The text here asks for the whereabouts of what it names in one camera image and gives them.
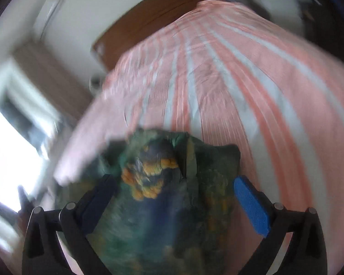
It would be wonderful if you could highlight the green patterned silk jacket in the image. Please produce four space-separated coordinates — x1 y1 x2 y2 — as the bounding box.
57 128 242 275

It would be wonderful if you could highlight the wooden headboard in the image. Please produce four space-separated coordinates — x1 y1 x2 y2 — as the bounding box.
92 0 204 72

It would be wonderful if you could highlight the pink striped bed sheet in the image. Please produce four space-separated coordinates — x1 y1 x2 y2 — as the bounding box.
55 0 344 274

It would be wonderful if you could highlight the small white fan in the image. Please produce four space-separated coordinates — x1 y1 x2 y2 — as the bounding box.
89 74 104 96

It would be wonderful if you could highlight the beige curtain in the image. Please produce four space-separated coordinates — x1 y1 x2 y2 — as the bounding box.
12 40 92 124

